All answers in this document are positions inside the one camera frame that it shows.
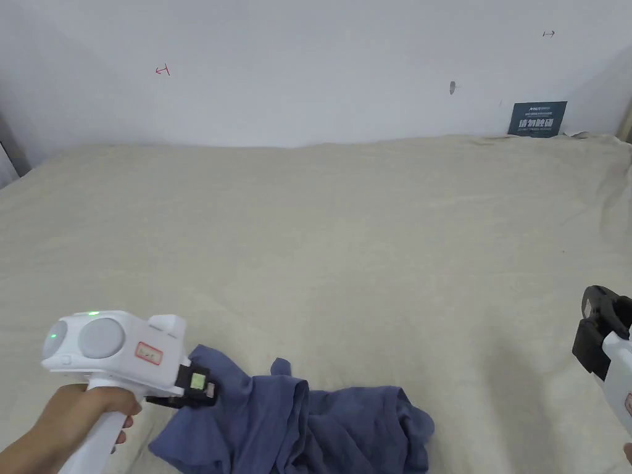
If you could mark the bed with beige sheet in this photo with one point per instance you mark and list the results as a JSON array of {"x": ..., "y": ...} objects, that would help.
[{"x": 316, "y": 237}]

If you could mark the person's left hand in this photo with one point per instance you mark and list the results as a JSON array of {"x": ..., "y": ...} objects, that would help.
[{"x": 69, "y": 410}]

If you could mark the person's right hand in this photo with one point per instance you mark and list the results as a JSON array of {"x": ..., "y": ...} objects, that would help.
[{"x": 628, "y": 453}]

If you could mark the dark printed sign card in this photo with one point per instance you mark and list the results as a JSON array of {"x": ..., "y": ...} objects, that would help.
[{"x": 537, "y": 119}]

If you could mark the dark blue shirt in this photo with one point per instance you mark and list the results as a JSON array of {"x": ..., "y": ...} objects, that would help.
[{"x": 296, "y": 424}]

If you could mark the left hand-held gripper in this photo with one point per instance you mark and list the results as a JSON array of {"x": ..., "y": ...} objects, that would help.
[{"x": 106, "y": 345}]

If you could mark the person's left forearm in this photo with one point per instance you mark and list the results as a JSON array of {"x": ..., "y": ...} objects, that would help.
[{"x": 22, "y": 456}]

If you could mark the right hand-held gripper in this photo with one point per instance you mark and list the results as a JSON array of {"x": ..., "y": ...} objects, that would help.
[{"x": 619, "y": 375}]

